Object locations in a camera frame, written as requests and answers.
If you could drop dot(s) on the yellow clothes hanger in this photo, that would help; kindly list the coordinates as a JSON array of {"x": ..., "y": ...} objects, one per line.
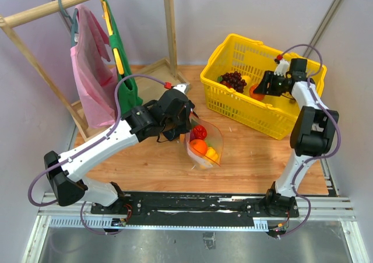
[{"x": 106, "y": 17}]

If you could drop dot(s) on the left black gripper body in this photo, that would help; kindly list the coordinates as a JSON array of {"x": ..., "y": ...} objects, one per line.
[{"x": 181, "y": 123}]

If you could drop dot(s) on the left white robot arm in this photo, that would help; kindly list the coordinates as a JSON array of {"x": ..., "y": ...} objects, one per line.
[{"x": 68, "y": 175}]

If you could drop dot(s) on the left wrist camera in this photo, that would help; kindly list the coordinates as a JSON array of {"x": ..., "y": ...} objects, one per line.
[{"x": 182, "y": 87}]

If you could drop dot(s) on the teal clothes hanger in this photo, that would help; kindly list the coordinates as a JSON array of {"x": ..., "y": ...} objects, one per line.
[{"x": 68, "y": 21}]

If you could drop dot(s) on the orange tangerines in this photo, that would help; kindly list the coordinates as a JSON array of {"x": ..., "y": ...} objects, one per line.
[{"x": 255, "y": 96}]

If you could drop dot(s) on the wooden clothes rack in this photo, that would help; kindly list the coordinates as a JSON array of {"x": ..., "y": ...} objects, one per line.
[{"x": 164, "y": 70}]

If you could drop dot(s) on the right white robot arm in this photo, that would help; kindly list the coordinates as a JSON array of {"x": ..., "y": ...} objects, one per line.
[{"x": 311, "y": 137}]

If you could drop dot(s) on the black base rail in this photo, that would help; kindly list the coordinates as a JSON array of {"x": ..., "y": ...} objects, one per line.
[{"x": 198, "y": 209}]

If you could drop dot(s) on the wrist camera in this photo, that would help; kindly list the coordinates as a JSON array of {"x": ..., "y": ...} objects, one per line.
[
  {"x": 182, "y": 87},
  {"x": 282, "y": 66}
]

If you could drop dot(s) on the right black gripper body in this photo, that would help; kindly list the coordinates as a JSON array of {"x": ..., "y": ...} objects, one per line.
[{"x": 278, "y": 86}]

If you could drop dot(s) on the purple grape bunch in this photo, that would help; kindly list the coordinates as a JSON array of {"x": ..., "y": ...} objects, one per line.
[{"x": 232, "y": 80}]

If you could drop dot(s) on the pink shirt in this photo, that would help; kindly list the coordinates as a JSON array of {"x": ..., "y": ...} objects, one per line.
[{"x": 94, "y": 80}]

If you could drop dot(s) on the yellow lemon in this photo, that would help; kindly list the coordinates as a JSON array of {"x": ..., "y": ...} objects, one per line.
[{"x": 247, "y": 79}]

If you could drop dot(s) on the green shirt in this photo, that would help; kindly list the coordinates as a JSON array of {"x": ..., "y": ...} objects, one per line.
[{"x": 128, "y": 90}]

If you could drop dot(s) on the yellow bell pepper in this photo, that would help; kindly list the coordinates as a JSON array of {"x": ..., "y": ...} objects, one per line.
[{"x": 211, "y": 157}]

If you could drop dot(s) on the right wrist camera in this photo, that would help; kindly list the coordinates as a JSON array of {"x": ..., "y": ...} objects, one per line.
[{"x": 282, "y": 66}]

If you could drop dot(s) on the clear zip top bag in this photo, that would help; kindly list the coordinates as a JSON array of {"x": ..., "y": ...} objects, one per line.
[{"x": 213, "y": 135}]

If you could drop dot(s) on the orange tangerine fruit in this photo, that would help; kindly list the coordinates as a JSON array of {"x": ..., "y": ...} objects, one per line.
[{"x": 198, "y": 147}]

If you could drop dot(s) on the red bell pepper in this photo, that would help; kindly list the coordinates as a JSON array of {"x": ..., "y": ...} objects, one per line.
[{"x": 199, "y": 132}]

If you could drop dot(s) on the dark navy cloth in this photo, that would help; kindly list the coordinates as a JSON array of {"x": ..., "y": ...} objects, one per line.
[{"x": 173, "y": 134}]

